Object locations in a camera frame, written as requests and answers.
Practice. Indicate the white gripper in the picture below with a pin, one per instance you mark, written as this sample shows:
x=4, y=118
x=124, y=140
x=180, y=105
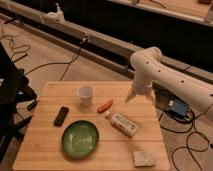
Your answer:
x=142, y=87

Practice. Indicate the black remote control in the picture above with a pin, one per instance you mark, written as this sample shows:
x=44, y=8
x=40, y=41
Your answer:
x=61, y=116

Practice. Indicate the white clamp on rail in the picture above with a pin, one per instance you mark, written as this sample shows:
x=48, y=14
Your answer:
x=58, y=15

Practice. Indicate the green bowl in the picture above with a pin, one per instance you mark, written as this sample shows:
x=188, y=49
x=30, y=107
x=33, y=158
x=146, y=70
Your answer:
x=80, y=139

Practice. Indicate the blue power box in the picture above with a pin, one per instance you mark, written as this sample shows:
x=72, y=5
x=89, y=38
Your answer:
x=178, y=107

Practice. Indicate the white plastic bottle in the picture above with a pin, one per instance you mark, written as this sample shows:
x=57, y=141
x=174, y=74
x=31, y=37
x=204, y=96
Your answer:
x=122, y=123

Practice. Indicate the orange carrot toy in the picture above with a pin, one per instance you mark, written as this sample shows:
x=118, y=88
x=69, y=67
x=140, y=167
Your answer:
x=105, y=106

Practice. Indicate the black stand left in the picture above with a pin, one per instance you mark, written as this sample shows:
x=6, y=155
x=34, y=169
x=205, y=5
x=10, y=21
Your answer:
x=13, y=90

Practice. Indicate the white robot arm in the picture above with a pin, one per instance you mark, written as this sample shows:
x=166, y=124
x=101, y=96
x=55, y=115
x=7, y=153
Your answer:
x=149, y=69

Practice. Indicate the beige sponge pad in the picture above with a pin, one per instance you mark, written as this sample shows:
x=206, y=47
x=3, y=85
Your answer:
x=143, y=159

